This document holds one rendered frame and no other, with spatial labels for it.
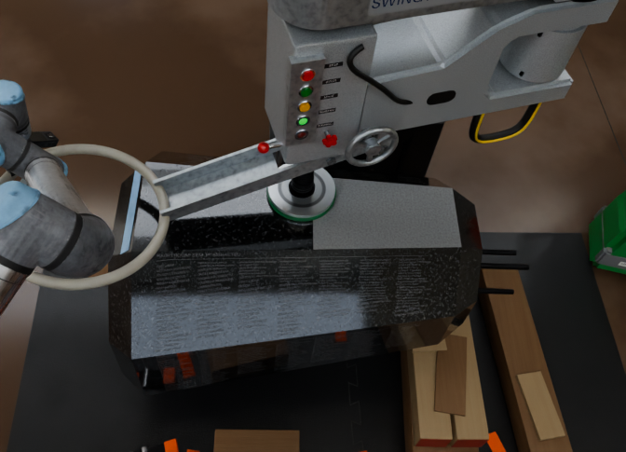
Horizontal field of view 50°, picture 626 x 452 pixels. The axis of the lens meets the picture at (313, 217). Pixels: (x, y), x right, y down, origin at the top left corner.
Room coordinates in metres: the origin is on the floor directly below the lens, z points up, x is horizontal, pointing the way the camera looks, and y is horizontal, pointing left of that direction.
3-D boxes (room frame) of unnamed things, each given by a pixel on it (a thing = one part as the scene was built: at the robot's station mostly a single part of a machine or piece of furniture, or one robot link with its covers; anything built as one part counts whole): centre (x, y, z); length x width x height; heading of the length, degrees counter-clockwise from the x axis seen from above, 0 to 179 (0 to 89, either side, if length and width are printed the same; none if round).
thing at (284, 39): (1.27, -0.02, 1.32); 0.36 x 0.22 x 0.45; 115
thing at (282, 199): (1.24, 0.05, 0.84); 0.21 x 0.21 x 0.01
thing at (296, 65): (1.11, 0.06, 1.37); 0.08 x 0.03 x 0.28; 115
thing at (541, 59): (1.51, -0.55, 1.34); 0.19 x 0.19 x 0.20
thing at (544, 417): (0.93, -0.95, 0.13); 0.25 x 0.10 x 0.01; 18
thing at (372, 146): (1.18, -0.11, 1.20); 0.15 x 0.10 x 0.15; 115
